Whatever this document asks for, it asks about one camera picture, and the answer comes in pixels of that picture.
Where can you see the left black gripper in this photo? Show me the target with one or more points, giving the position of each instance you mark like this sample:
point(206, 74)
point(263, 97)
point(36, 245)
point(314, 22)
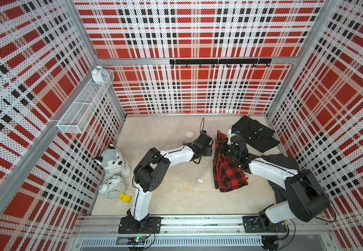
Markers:
point(209, 153)

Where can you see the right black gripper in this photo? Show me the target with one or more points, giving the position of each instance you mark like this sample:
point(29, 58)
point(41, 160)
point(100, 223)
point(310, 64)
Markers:
point(225, 143)

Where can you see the red black plaid shirt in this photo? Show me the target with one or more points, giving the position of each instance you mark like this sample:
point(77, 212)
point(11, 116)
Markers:
point(227, 175)

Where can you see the clear plastic vacuum bag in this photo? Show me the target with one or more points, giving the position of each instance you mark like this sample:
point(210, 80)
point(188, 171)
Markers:
point(188, 152)

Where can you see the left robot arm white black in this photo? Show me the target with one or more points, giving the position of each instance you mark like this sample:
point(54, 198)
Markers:
point(151, 170)

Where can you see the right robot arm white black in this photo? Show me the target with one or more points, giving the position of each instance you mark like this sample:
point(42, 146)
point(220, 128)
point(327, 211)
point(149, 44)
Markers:
point(305, 199)

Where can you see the black folded shirt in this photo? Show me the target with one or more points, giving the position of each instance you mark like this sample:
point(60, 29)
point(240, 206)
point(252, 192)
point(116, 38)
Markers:
point(257, 135)

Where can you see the grey white husky plush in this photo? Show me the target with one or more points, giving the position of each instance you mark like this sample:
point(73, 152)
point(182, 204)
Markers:
point(113, 163)

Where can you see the yellow small block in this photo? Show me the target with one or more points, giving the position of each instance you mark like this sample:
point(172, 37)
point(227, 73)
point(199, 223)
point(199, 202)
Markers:
point(125, 198)

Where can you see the white alarm clock on table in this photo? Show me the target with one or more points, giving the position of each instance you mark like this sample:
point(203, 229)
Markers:
point(113, 188)

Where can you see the green circuit board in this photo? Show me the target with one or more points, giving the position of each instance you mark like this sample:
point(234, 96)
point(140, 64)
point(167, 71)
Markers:
point(130, 241)

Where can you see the white alarm clock on shelf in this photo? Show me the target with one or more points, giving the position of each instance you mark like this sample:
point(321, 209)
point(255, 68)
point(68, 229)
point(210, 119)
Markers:
point(100, 75)

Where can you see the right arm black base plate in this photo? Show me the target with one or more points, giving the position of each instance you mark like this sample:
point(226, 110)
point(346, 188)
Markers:
point(260, 224)

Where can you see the black wall hook rail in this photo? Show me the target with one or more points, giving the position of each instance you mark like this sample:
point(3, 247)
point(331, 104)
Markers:
point(220, 61)

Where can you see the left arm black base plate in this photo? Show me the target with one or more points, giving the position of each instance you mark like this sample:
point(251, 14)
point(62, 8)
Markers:
point(150, 224)

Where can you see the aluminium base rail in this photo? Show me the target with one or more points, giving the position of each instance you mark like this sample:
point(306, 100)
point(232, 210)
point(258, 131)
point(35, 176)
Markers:
point(218, 232)

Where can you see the white wire mesh shelf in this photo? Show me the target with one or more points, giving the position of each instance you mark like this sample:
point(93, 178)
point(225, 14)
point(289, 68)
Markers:
point(79, 114)

